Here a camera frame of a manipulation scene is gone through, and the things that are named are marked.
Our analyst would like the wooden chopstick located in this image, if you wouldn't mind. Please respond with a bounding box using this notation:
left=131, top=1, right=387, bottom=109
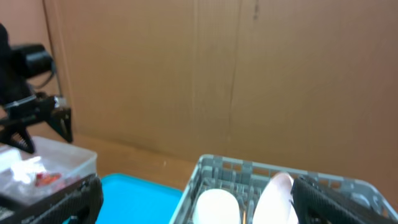
left=242, top=211, right=246, bottom=224

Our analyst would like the clear plastic bin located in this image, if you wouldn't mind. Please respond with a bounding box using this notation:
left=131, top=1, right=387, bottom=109
left=1, top=136, right=97, bottom=205

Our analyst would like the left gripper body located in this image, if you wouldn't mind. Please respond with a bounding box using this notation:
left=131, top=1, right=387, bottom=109
left=1, top=93, right=67, bottom=127

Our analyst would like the red snack wrapper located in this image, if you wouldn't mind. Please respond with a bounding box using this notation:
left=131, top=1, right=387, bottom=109
left=35, top=172, right=62, bottom=187

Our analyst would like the teal plastic tray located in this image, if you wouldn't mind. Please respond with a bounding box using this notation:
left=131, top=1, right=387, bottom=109
left=96, top=174, right=182, bottom=224

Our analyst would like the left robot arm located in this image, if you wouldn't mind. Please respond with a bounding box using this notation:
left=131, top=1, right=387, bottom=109
left=1, top=26, right=73, bottom=154

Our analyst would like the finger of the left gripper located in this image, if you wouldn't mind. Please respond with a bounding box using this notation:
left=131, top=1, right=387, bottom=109
left=1, top=127, right=35, bottom=154
left=46, top=108, right=73, bottom=143

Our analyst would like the white bowl with nuts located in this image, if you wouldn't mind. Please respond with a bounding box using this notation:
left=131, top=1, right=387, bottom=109
left=192, top=189, right=241, bottom=224

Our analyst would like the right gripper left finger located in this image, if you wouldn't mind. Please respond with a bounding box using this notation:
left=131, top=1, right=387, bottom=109
left=1, top=174, right=104, bottom=224

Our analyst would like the pink white plate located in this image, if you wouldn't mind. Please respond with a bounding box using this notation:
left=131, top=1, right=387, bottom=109
left=252, top=172, right=299, bottom=224

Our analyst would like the large white tissue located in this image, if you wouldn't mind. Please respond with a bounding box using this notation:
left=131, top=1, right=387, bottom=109
left=11, top=156, right=45, bottom=184

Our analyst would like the grey dishwasher rack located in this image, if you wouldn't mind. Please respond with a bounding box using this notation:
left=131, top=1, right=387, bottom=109
left=170, top=154, right=397, bottom=223

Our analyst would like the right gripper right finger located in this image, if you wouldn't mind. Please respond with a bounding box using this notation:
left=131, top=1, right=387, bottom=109
left=291, top=176, right=395, bottom=224

